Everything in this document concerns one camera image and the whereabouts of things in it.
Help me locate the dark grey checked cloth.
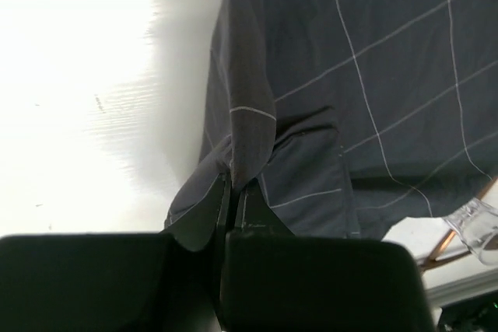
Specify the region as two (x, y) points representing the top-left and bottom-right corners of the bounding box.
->
(166, 0), (497, 239)

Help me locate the copper knife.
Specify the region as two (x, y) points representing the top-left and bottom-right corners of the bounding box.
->
(419, 176), (497, 274)

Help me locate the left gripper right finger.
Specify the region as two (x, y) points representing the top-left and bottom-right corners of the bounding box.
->
(233, 179), (293, 236)

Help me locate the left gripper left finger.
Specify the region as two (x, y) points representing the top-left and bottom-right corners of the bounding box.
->
(167, 174), (231, 252)

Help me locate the small clear glass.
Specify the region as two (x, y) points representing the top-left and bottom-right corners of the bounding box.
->
(444, 197), (497, 266)

